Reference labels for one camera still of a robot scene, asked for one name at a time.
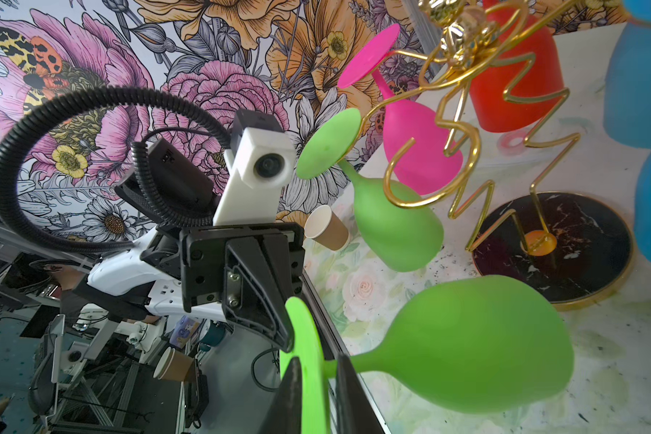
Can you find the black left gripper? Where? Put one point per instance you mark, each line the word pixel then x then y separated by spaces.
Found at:
pixel 250 270

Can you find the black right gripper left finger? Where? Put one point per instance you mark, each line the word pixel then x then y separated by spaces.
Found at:
pixel 284 416

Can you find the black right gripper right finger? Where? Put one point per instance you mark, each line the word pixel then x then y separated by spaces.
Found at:
pixel 354 412

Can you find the green wine glass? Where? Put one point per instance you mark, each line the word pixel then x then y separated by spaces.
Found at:
pixel 404 239
pixel 481 345

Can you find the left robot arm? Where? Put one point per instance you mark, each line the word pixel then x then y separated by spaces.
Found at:
pixel 146 277

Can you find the red wine glass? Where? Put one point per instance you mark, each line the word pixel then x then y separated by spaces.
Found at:
pixel 522 88

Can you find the brown paper cup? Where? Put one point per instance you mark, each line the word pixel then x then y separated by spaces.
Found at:
pixel 325 228

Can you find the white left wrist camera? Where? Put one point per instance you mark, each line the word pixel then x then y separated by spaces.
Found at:
pixel 260 163

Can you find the left aluminium corner post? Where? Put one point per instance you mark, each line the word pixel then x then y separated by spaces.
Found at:
pixel 427 33

